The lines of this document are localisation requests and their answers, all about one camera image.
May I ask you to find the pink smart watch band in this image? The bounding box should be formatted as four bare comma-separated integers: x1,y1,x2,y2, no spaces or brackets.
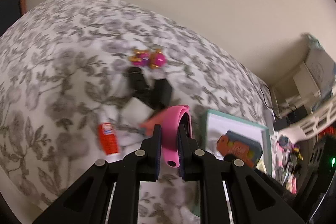
161,105,193,168

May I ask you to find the orange blue eraser case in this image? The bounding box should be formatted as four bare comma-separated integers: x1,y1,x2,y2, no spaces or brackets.
217,131,263,168

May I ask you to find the pink blue eraser case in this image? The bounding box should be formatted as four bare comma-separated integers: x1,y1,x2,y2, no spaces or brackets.
139,108,167,136

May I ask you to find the teal rimmed white tray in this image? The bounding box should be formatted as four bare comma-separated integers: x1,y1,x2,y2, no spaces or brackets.
197,110,273,174

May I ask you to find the orange glue bottle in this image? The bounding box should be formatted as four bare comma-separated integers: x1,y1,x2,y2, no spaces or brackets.
98,110,120,155

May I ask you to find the white cube adapter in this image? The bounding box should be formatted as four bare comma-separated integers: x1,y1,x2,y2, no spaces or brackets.
121,97,154,126

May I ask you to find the black power adapter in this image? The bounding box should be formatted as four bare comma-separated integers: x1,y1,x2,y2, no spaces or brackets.
149,79,173,110

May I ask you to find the floral grey white blanket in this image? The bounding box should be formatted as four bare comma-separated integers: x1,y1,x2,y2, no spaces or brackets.
1,0,270,223

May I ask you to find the pink doll figure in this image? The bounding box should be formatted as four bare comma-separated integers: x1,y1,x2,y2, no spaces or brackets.
129,49,167,69

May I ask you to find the white lattice shelf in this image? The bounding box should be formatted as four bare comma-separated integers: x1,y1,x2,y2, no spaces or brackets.
276,96,336,143

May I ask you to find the black cable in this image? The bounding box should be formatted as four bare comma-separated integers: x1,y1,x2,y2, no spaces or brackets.
261,83,274,109

